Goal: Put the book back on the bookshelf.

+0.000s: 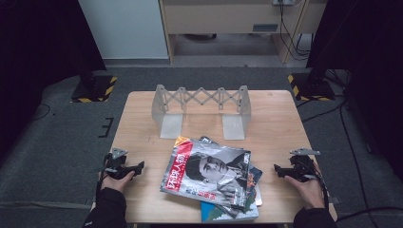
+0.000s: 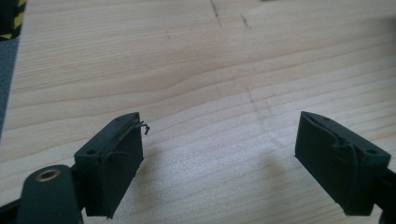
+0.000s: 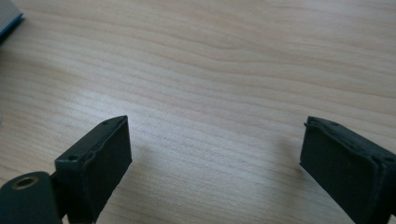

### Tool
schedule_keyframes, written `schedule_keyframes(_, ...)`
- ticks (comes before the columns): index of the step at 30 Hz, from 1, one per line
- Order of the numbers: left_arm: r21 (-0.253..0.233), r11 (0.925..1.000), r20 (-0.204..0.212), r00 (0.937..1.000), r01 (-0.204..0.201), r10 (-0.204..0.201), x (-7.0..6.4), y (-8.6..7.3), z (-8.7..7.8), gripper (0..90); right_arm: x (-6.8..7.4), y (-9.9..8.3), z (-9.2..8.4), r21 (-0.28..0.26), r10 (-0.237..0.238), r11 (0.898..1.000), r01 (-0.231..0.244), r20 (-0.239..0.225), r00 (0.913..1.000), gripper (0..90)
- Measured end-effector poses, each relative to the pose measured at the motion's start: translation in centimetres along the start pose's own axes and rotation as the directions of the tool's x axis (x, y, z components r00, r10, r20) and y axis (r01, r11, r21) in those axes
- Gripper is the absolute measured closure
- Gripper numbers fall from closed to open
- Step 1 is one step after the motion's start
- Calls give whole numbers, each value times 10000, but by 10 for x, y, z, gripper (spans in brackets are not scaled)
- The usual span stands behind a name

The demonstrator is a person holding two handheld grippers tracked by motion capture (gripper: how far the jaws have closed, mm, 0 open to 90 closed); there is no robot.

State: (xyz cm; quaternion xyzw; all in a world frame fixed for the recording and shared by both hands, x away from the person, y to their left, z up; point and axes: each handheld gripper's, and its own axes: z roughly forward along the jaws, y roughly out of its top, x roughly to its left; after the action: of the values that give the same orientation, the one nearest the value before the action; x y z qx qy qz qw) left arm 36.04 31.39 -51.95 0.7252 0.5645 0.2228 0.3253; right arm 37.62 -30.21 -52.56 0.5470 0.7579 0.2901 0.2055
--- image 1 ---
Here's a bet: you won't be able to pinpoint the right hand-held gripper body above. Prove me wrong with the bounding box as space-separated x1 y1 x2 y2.
289 147 321 183

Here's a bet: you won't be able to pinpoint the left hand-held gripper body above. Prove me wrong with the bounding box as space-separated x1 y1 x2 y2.
103 147 134 181

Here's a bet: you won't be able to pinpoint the dark illustrated cover magazine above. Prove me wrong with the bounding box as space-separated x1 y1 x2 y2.
199 135 264 219

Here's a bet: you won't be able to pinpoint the white expandable metal bookend rack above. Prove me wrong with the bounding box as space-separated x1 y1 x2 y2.
151 84 252 141

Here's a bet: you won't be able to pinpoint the grey portrait cover magazine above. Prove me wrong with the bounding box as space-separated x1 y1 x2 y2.
160 136 252 212

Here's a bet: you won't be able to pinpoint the person's left hand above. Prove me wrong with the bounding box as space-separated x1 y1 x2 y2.
99 170 136 194

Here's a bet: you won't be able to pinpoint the person's right hand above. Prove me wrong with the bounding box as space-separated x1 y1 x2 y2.
283 163 326 210

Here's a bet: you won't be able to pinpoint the black stand with striped base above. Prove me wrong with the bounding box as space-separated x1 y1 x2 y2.
70 56 118 104
287 67 336 103

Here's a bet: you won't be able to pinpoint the white cabinet panel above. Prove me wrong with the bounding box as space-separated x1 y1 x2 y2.
78 0 169 60

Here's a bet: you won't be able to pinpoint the black curtain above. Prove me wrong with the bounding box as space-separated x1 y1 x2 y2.
0 0 107 160
306 0 403 181

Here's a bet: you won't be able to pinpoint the light wooden desk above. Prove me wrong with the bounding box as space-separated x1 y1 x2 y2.
158 0 329 66

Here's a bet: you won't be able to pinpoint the left hand-held gripper black cable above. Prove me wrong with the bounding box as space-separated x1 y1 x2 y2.
94 153 110 203

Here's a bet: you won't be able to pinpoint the hand-held gripper black cable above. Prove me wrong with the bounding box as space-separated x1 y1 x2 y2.
94 153 110 203
310 161 331 210

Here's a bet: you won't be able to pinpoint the right hand-held gripper black cable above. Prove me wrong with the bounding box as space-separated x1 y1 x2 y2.
310 161 331 210

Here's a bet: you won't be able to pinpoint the black floor cable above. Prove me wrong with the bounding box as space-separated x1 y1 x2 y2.
31 103 51 122
297 94 346 124
336 206 403 222
338 104 381 228

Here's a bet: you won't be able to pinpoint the black hanging desk cable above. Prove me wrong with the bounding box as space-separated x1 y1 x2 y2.
278 2 312 61

